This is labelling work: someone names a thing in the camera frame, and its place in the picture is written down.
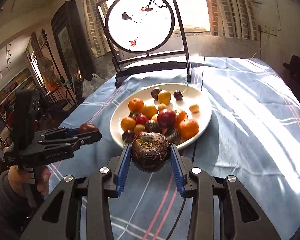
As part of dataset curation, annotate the dark plum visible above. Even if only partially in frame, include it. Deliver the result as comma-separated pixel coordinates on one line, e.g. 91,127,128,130
78,122,99,134

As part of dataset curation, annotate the dark cherry with stem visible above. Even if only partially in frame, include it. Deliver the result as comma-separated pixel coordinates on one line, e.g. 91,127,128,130
121,130,135,144

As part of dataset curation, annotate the large front orange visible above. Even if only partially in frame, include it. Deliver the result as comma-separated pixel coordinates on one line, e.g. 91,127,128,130
120,116,136,131

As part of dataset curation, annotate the wrinkled passion fruit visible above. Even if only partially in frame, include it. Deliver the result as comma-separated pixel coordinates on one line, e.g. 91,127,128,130
145,120,161,133
130,132,171,172
164,128,181,145

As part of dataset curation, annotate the small red tomato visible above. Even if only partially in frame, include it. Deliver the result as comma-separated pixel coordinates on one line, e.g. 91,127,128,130
135,131,145,137

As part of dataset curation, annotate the large front mandarin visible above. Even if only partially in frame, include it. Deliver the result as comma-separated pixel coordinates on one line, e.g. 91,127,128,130
178,119,199,141

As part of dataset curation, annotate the green-brown round fruit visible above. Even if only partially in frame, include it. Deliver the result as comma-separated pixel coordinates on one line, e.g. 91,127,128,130
134,124,145,134

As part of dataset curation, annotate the small orange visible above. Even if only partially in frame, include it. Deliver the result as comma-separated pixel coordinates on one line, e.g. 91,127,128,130
151,114,158,121

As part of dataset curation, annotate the small yellow kumquat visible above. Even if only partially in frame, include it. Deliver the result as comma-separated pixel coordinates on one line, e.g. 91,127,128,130
189,104,200,114

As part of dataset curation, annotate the forearm in grey sleeve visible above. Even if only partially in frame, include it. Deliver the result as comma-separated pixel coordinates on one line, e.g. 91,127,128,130
0,171,29,239

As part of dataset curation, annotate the left hand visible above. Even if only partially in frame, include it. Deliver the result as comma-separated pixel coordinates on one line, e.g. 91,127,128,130
8,166,51,197

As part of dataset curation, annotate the plastic bag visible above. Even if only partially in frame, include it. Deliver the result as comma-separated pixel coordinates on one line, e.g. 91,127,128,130
82,73,107,98

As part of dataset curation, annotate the white oval plate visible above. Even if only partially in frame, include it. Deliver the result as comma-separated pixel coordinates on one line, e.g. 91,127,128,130
109,83,212,150

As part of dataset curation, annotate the blue striped tablecloth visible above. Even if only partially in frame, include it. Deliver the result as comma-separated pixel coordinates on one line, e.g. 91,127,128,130
49,57,300,239

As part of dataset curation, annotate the dark framed mirror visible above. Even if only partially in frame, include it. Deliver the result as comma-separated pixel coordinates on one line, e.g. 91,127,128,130
51,0,95,81

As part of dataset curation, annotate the round painted screen on stand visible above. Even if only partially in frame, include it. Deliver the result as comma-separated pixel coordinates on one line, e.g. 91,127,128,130
96,0,192,88

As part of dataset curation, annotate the left curtain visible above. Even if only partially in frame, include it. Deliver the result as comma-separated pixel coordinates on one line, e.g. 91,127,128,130
83,0,110,59

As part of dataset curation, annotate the curtain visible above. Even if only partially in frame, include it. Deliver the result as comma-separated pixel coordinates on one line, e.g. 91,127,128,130
206,0,258,41
83,0,110,59

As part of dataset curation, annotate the right curtain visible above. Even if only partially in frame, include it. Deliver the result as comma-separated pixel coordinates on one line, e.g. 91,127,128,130
206,0,258,41

